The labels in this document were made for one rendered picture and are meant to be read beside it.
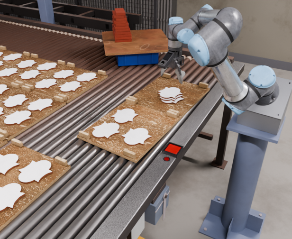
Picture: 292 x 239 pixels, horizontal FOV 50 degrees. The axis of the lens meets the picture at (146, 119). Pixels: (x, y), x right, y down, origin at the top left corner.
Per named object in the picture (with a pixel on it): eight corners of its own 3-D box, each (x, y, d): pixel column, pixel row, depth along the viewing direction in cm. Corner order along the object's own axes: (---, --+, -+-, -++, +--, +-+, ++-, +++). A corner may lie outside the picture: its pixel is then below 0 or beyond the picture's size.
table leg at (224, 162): (227, 161, 277) (244, 73, 231) (223, 170, 268) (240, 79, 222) (214, 157, 282) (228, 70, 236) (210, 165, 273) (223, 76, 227)
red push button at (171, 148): (181, 149, 145) (181, 147, 145) (176, 156, 141) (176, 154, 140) (169, 145, 148) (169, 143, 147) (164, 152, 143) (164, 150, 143)
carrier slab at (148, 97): (209, 90, 194) (210, 87, 194) (179, 120, 166) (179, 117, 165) (161, 77, 210) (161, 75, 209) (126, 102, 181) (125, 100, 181)
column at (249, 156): (265, 215, 227) (297, 114, 180) (254, 256, 199) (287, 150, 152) (215, 196, 243) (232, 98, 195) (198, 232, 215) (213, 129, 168)
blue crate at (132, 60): (151, 49, 255) (151, 37, 250) (159, 64, 229) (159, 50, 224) (114, 51, 251) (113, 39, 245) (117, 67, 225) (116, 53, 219)
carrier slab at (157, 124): (179, 120, 165) (179, 118, 164) (136, 163, 136) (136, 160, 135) (125, 103, 181) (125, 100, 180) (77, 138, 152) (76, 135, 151)
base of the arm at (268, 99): (280, 79, 162) (280, 71, 153) (278, 106, 159) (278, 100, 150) (250, 78, 168) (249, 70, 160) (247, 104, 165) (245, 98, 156)
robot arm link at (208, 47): (263, 101, 150) (227, 25, 111) (239, 122, 152) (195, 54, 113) (248, 88, 159) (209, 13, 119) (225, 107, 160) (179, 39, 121)
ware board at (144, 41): (160, 30, 264) (160, 28, 263) (175, 51, 223) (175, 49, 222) (101, 33, 257) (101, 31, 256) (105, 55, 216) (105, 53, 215)
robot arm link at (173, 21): (172, 21, 157) (166, 16, 164) (171, 41, 163) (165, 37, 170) (186, 19, 159) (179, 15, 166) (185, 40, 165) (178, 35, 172)
